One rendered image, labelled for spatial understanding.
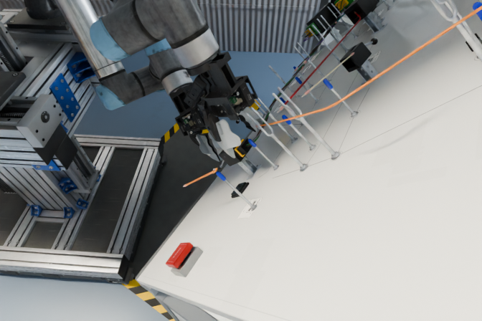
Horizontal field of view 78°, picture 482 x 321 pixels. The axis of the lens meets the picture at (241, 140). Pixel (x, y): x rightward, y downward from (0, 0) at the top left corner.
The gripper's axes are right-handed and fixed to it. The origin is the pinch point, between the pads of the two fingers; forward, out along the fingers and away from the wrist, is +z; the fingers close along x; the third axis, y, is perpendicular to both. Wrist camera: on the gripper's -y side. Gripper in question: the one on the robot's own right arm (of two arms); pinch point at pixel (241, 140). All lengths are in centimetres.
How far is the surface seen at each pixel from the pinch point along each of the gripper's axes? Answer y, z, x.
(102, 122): -198, 30, 38
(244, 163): -3.4, 7.8, 0.2
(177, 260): 0.2, 6.0, -26.7
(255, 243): 16.9, 1.7, -19.9
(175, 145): -141, 61, 51
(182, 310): -17.9, 34.1, -31.7
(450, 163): 40.3, -9.2, -10.2
